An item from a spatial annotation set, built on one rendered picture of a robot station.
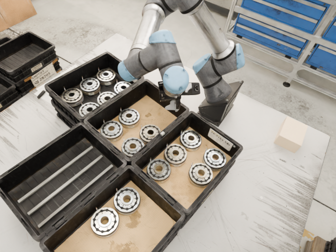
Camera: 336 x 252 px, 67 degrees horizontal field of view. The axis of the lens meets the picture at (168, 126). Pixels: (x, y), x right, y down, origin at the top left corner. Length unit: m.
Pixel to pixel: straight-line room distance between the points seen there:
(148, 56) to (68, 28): 2.72
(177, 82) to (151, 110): 0.60
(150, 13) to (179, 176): 0.67
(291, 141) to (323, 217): 0.98
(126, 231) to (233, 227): 0.48
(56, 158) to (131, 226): 0.44
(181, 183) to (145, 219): 0.21
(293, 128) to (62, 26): 2.86
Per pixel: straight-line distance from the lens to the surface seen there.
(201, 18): 1.16
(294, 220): 1.36
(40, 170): 1.20
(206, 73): 1.33
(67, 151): 1.21
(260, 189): 1.35
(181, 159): 1.12
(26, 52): 2.36
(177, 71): 0.74
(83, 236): 1.05
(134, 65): 0.83
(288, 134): 1.50
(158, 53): 0.78
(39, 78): 2.21
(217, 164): 1.14
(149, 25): 1.00
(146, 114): 1.29
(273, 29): 2.82
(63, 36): 3.35
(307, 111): 2.92
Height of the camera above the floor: 1.83
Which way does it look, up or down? 53 degrees down
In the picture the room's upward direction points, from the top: 8 degrees clockwise
